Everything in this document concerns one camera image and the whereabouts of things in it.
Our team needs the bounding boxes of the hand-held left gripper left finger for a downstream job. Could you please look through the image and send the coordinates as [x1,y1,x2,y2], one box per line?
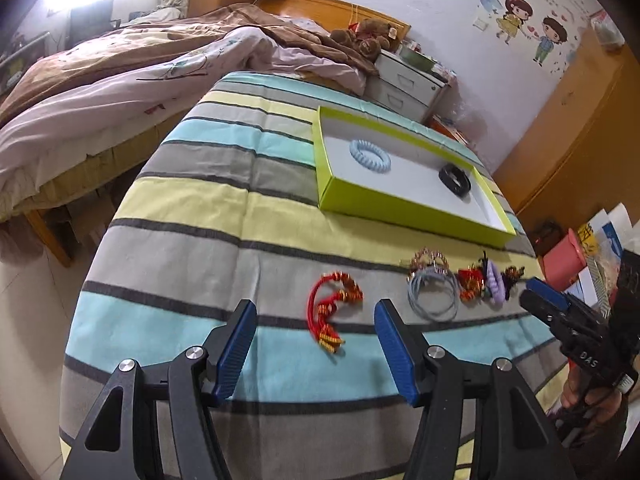
[60,299,258,480]

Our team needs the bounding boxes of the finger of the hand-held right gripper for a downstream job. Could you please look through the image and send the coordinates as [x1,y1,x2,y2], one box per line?
[525,276,590,318]
[519,291,572,334]

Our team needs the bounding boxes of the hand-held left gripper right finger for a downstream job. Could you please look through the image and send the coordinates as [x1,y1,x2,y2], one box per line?
[373,298,581,480]

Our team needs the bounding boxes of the dark bead bracelet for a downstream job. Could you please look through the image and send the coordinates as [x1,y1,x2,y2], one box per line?
[500,265,526,301]

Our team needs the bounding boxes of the purple spiral hair tie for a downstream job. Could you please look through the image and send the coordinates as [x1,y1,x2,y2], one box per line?
[482,260,503,306]

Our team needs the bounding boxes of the grey hair bands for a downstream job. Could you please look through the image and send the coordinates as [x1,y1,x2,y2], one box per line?
[406,266,461,322]

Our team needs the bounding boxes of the red knotted cord bracelet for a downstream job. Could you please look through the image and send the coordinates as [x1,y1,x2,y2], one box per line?
[306,271,363,355]

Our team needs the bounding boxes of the red gold bead bracelet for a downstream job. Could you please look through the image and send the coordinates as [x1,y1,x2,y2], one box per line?
[457,264,488,303]

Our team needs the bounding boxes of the pink crown hair clip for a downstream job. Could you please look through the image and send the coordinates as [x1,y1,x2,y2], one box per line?
[409,247,449,278]

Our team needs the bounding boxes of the green cardboard box tray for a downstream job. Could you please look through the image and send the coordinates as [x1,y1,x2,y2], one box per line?
[312,105,517,249]

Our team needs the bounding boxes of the person's right hand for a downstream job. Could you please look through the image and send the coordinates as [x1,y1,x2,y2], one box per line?
[560,366,627,427]

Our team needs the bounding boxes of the pink plastic bin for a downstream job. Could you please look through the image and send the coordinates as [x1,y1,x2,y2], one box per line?
[542,227,588,291]

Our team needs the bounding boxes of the striped white box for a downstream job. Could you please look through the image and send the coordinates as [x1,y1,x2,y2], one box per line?
[587,255,616,318]

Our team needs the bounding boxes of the yellow patterned bag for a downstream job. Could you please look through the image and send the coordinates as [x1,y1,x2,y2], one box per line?
[577,223,599,257]

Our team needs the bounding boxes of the white paper bag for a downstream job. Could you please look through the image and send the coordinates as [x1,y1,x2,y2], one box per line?
[590,203,638,271]

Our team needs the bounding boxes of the black wristband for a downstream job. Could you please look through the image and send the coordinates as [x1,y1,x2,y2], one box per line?
[438,162,473,201]

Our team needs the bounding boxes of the striped cloth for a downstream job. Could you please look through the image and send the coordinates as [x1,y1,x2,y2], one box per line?
[59,71,571,480]

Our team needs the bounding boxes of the stack of books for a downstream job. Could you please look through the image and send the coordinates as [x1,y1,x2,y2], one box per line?
[430,112,468,143]

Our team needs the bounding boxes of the white nightstand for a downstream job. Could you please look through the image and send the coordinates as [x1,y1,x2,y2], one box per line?
[362,50,451,123]

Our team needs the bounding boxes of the green bowl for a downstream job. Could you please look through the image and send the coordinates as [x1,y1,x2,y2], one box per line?
[400,42,437,70]

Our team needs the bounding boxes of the pink duvet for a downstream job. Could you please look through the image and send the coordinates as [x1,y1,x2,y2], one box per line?
[0,25,368,196]

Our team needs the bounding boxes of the brown teddy bear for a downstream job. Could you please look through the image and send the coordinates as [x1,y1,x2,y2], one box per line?
[327,17,401,58]

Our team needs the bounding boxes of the brown blanket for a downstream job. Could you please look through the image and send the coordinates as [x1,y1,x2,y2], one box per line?
[0,2,381,126]

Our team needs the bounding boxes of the wooden headboard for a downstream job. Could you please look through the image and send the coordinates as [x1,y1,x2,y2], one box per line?
[257,0,412,41]

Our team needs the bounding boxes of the black and red frame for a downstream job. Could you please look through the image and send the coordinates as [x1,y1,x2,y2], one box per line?
[530,220,566,257]

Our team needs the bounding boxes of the blue spiral hair tie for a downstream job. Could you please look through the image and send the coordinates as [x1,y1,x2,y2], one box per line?
[348,138,392,173]

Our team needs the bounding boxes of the cartoon wall sticker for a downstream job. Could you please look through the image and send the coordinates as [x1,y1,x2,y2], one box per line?
[465,0,601,66]

